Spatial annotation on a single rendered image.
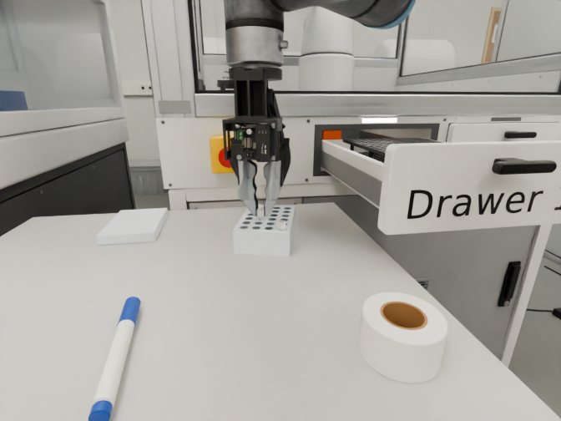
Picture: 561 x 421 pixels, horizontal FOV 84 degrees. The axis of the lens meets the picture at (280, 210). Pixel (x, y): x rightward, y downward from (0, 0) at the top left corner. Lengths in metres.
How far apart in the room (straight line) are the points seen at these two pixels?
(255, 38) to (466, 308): 0.94
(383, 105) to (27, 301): 0.69
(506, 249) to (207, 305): 0.89
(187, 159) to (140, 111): 3.46
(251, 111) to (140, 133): 3.76
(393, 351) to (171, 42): 0.61
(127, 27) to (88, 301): 3.89
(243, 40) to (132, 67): 3.74
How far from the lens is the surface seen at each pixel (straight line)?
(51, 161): 1.04
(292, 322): 0.34
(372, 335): 0.29
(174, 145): 0.68
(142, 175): 3.72
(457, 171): 0.43
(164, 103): 0.68
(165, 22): 0.69
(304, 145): 0.69
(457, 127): 0.82
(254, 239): 0.46
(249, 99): 0.41
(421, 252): 0.92
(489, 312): 1.18
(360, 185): 0.51
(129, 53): 4.17
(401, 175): 0.39
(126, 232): 0.56
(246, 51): 0.42
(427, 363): 0.30
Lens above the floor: 0.97
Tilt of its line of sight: 19 degrees down
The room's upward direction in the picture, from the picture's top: straight up
